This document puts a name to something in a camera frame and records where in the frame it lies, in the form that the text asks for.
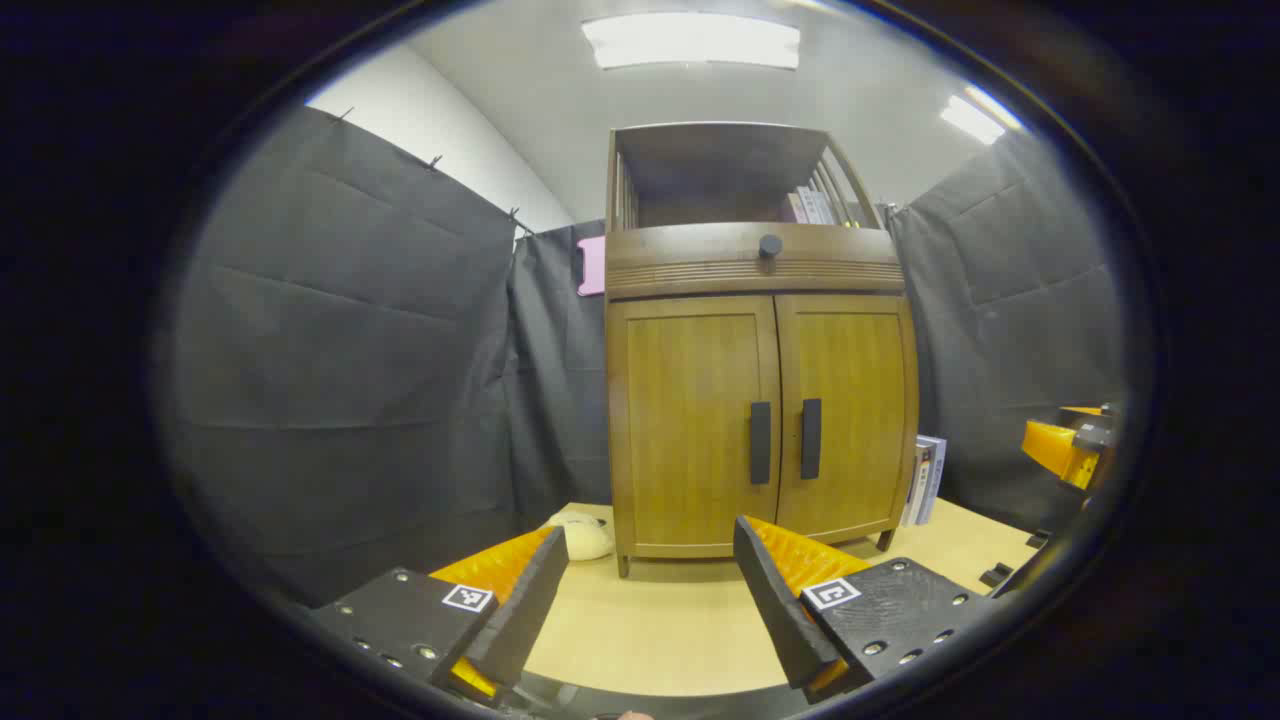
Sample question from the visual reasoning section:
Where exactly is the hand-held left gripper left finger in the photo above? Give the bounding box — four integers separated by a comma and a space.
305, 525, 571, 706

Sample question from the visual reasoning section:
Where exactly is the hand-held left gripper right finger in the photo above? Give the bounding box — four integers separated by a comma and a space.
733, 515, 1001, 706

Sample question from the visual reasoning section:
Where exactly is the black door handle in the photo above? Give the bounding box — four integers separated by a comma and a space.
750, 401, 773, 486
800, 398, 823, 481

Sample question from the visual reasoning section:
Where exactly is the wooden shoe cabinet door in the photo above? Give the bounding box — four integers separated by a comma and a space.
775, 293, 918, 546
610, 297, 783, 558

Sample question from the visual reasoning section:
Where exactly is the wooden double-door shoe cabinet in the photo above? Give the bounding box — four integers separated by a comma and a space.
603, 122, 921, 579

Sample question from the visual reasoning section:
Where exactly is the white plush item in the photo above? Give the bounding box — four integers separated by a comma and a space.
547, 511, 615, 562

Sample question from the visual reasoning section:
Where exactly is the grey-blue book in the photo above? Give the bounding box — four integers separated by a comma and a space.
916, 434, 947, 526

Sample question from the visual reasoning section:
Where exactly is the black backdrop cloth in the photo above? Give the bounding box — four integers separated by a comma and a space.
160, 105, 1126, 606

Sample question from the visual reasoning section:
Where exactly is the small ceiling light panel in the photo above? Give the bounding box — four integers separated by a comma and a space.
939, 85, 1023, 147

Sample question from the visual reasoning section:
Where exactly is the pink flat object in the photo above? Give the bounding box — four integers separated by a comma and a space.
577, 236, 607, 298

